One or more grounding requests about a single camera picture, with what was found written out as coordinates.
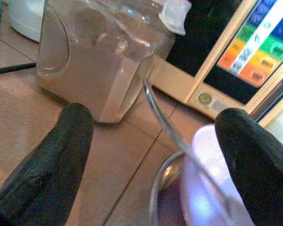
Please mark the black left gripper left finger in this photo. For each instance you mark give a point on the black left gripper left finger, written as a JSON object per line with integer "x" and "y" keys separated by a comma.
{"x": 44, "y": 169}

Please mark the water ionizer with coloured panel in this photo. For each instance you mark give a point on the water ionizer with coloured panel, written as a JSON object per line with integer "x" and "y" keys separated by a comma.
{"x": 226, "y": 47}

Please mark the glass jar with brown powder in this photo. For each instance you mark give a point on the glass jar with brown powder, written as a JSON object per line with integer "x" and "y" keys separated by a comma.
{"x": 94, "y": 58}

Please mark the metal spoon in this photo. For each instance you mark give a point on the metal spoon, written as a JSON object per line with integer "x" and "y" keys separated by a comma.
{"x": 165, "y": 122}

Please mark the small white bottle green cap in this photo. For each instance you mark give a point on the small white bottle green cap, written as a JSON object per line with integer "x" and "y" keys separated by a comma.
{"x": 281, "y": 127}

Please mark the round metal plate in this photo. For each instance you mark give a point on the round metal plate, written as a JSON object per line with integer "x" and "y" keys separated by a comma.
{"x": 165, "y": 179}

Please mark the purple plastic bowl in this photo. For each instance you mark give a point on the purple plastic bowl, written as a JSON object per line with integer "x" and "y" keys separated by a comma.
{"x": 202, "y": 179}

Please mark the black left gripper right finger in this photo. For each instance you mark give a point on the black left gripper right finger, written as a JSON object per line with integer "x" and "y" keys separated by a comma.
{"x": 259, "y": 169}

